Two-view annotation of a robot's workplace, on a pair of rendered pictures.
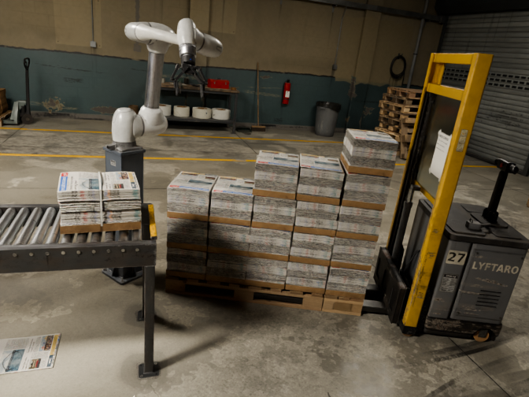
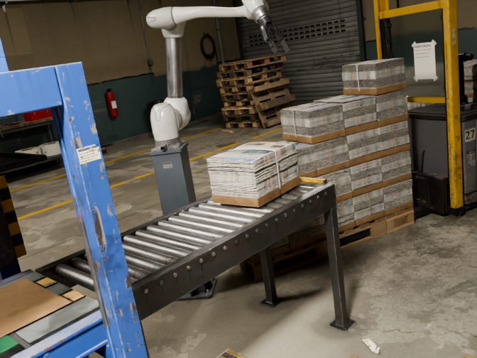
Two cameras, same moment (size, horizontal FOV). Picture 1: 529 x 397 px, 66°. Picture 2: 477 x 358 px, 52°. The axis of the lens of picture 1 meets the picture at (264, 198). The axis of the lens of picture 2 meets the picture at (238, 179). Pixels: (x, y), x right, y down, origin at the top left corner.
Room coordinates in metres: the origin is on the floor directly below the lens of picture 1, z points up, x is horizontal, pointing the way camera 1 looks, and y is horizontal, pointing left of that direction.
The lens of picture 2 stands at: (-0.18, 1.95, 1.52)
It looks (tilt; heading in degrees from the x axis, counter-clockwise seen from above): 15 degrees down; 335
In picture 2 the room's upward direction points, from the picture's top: 9 degrees counter-clockwise
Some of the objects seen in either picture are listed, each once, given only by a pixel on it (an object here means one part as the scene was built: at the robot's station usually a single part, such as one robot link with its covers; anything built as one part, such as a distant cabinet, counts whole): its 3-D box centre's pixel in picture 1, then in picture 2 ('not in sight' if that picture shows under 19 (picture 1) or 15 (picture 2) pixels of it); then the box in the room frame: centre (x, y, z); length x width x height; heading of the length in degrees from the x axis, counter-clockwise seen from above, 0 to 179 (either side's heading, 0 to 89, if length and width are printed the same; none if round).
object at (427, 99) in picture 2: (427, 194); (420, 99); (2.70, -1.13, 0.92); 0.57 x 0.01 x 0.05; 179
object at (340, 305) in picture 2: (149, 319); (336, 267); (1.78, 0.54, 0.34); 0.06 x 0.06 x 0.68; 19
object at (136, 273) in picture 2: not in sight; (118, 267); (1.65, 1.66, 0.78); 0.47 x 0.05 x 0.05; 19
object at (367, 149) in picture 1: (353, 223); (377, 145); (2.70, -0.66, 0.65); 0.39 x 0.30 x 1.29; 179
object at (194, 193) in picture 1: (250, 239); (304, 197); (2.71, 0.07, 0.42); 1.17 x 0.39 x 0.83; 89
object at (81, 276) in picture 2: not in sight; (88, 281); (1.61, 1.78, 0.78); 0.47 x 0.05 x 0.05; 19
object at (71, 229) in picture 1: (78, 217); (243, 195); (1.90, 0.95, 0.83); 0.29 x 0.16 x 0.04; 25
